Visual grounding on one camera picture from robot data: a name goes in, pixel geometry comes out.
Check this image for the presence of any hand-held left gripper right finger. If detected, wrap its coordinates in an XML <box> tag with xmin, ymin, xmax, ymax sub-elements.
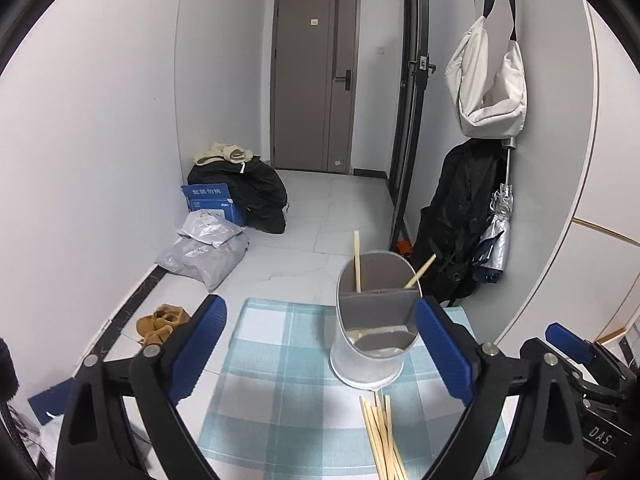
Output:
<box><xmin>412</xmin><ymin>296</ymin><xmax>586</xmax><ymax>480</ymax></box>

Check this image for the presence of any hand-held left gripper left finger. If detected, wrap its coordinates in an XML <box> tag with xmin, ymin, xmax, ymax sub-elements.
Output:
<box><xmin>55</xmin><ymin>294</ymin><xmax>228</xmax><ymax>480</ymax></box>

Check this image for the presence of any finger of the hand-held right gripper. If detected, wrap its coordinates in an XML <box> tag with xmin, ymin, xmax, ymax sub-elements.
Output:
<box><xmin>545</xmin><ymin>322</ymin><xmax>631</xmax><ymax>388</ymax></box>

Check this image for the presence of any white utensil holder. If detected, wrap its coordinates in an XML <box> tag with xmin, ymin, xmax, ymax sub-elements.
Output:
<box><xmin>330</xmin><ymin>249</ymin><xmax>423</xmax><ymax>395</ymax></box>

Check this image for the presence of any pile of wooden chopsticks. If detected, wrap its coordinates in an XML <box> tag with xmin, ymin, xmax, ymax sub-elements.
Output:
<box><xmin>359</xmin><ymin>392</ymin><xmax>410</xmax><ymax>480</ymax></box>

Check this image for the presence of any white shoulder bag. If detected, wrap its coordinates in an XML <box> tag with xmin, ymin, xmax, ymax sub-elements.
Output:
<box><xmin>445</xmin><ymin>0</ymin><xmax>528</xmax><ymax>138</ymax></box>

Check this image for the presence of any large grey mailing bag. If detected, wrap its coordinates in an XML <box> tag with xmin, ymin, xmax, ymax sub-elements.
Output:
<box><xmin>155</xmin><ymin>235</ymin><xmax>250</xmax><ymax>293</ymax></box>

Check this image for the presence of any teal plaid table mat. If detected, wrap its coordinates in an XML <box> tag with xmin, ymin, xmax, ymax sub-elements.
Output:
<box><xmin>197</xmin><ymin>297</ymin><xmax>521</xmax><ymax>480</ymax></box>

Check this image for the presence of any small grey mailing bag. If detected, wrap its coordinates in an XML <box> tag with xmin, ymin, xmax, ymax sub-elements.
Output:
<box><xmin>177</xmin><ymin>210</ymin><xmax>246</xmax><ymax>248</ymax></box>

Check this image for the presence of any silver folded umbrella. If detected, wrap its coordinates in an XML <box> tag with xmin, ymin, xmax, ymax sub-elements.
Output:
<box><xmin>472</xmin><ymin>136</ymin><xmax>518</xmax><ymax>283</ymax></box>

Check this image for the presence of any black backpack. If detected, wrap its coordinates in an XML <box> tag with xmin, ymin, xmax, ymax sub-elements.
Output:
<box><xmin>412</xmin><ymin>139</ymin><xmax>508</xmax><ymax>306</ymax></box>

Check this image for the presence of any blue cardboard box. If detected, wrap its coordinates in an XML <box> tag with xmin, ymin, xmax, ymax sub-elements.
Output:
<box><xmin>181</xmin><ymin>182</ymin><xmax>247</xmax><ymax>227</ymax></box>

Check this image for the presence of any black jacket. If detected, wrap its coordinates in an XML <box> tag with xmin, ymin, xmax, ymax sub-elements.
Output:
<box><xmin>187</xmin><ymin>155</ymin><xmax>290</xmax><ymax>235</ymax></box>

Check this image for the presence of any white wardrobe with gold trim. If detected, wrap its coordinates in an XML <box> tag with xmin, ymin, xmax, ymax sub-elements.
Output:
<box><xmin>500</xmin><ymin>0</ymin><xmax>640</xmax><ymax>346</ymax></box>

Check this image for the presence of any beige cloth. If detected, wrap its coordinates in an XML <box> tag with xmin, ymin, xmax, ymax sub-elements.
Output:
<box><xmin>194</xmin><ymin>141</ymin><xmax>255</xmax><ymax>175</ymax></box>

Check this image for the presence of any black fuzzy object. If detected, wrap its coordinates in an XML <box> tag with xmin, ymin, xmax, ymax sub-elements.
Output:
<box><xmin>0</xmin><ymin>337</ymin><xmax>20</xmax><ymax>401</ymax></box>

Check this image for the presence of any grey entrance door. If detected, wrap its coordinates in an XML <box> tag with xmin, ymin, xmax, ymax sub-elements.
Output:
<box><xmin>272</xmin><ymin>0</ymin><xmax>361</xmax><ymax>175</ymax></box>

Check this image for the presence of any black lever door handle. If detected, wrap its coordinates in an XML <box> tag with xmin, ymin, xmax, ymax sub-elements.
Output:
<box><xmin>409</xmin><ymin>53</ymin><xmax>437</xmax><ymax>76</ymax></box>

